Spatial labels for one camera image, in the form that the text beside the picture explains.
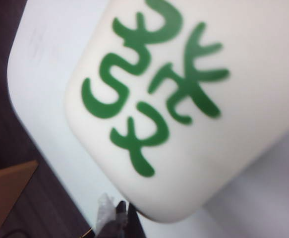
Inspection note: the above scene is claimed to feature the white green foam mahjong tile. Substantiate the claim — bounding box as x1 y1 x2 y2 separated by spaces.
64 0 289 223

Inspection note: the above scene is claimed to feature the crumpled clear plastic bag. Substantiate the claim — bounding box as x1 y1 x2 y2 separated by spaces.
94 192 119 238

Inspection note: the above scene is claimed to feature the black stand leg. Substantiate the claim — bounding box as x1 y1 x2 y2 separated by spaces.
115 200 146 238

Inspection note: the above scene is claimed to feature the brown cardboard box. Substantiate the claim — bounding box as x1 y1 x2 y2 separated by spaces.
0 160 40 224

